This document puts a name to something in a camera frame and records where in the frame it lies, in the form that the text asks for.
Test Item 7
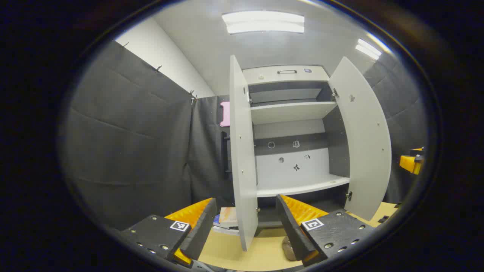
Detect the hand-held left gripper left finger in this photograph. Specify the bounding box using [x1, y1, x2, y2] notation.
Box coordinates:
[121, 197, 218, 269]

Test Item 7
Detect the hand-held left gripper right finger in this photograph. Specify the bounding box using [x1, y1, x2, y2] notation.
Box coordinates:
[275, 194, 375, 267]

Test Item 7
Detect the brown suede shoe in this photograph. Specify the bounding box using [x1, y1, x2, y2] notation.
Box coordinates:
[282, 236, 299, 261]

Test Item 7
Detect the grey shoe cabinet door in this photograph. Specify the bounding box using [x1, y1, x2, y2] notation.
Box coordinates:
[328, 57, 392, 221]
[229, 55, 259, 252]

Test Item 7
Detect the grey shoe cabinet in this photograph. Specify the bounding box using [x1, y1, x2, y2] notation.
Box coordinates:
[242, 65, 352, 236]

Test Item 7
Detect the grey cabinet drawer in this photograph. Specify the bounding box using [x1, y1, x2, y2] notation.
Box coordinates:
[242, 65, 330, 85]

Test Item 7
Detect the orange white book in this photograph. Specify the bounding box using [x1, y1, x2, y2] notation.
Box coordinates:
[219, 207, 239, 227]

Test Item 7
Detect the small ceiling light panel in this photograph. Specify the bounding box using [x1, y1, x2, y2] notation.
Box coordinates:
[355, 39, 382, 60]

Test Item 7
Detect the large ceiling light panel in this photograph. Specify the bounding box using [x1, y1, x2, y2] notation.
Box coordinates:
[222, 11, 305, 34]

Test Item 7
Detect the black door handle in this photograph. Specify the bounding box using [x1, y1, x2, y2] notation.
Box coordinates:
[221, 131, 232, 173]

